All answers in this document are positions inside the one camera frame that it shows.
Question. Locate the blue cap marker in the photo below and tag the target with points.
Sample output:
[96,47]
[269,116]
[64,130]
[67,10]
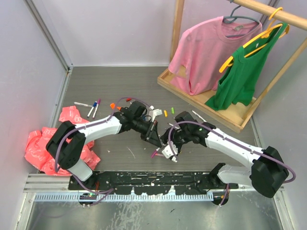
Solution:
[92,108]

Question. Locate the yellow hanger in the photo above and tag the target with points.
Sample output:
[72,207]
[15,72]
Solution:
[265,34]

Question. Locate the pink cap marker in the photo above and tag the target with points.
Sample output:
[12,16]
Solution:
[155,152]

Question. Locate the grey hanger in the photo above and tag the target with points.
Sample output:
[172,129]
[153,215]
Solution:
[240,20]

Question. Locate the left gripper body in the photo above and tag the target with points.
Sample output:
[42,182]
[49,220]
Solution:
[144,128]

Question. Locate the red crumpled plastic bag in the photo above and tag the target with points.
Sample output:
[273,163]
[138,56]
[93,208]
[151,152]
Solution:
[37,155]

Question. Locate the white silver marker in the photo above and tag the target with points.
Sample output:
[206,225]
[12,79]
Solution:
[82,104]

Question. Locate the wooden clothes rack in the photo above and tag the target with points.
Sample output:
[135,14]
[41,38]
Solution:
[236,116]

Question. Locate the cable duct rail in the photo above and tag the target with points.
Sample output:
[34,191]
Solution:
[88,197]

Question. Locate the green tank top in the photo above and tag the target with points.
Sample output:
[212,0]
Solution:
[238,83]

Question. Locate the pink t-shirt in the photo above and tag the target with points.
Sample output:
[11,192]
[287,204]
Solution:
[202,50]

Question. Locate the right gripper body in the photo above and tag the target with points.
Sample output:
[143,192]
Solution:
[179,138]

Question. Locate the green cap marker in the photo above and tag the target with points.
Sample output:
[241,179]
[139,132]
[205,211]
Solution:
[200,117]

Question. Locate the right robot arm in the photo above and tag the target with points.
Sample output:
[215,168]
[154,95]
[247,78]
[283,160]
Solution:
[263,169]

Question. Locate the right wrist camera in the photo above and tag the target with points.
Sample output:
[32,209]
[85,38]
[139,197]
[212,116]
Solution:
[170,151]

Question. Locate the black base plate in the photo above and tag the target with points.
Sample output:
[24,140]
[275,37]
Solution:
[154,183]

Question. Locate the purple cap white marker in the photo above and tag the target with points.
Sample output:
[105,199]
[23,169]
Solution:
[96,108]

